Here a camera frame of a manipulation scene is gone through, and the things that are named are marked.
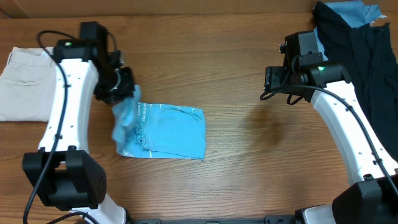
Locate folded beige trousers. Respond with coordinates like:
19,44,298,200
1,47,56,122

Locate black garment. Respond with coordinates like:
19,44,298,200
313,2,397,159

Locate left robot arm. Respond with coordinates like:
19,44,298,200
22,21,134,223

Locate blue denim garment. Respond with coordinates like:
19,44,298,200
313,0,388,62

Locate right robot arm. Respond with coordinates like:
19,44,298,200
260,30,397,224

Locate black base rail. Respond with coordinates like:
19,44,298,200
130,215,295,224

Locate light blue printed t-shirt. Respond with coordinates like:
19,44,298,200
112,85,206,160

